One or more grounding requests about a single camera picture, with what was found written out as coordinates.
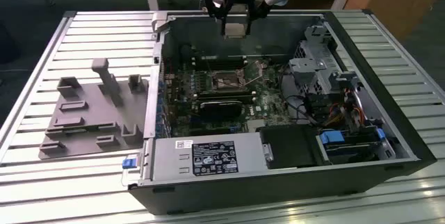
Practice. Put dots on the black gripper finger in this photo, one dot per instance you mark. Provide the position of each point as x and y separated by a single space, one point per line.
223 26
248 26

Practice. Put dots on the silver CPU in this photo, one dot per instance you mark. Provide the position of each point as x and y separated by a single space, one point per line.
235 30

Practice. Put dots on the black RAM slot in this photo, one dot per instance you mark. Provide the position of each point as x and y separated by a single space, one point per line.
221 68
221 60
221 65
221 92

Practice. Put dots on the CPU socket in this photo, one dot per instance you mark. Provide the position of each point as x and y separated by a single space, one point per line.
227 80

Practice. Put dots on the metal drive cage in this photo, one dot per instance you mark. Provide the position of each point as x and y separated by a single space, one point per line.
308 83

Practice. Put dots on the green motherboard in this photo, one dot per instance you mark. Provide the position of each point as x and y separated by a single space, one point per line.
274 99

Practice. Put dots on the black graphics card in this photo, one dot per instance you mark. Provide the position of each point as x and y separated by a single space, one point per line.
219 109

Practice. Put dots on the silver chipset heatsink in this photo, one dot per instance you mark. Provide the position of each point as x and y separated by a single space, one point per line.
255 125

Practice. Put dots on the wooden cabinet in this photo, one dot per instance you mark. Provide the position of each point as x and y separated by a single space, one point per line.
402 2

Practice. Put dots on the black disk bay box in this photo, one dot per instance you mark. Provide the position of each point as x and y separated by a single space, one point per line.
291 146

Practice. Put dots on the hard disk in blue carrier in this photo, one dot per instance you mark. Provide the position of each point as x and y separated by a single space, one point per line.
331 136

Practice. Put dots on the grey parts rack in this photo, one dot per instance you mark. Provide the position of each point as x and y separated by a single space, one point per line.
89 119

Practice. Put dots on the blue drive bay clip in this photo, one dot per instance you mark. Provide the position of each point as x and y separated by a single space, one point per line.
381 134

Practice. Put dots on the grey power supply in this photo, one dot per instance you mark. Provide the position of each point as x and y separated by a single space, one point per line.
173 172

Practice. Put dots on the blue case latch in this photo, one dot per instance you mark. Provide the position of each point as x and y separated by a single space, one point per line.
128 162

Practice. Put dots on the black PC case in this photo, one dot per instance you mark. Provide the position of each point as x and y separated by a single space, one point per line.
243 195

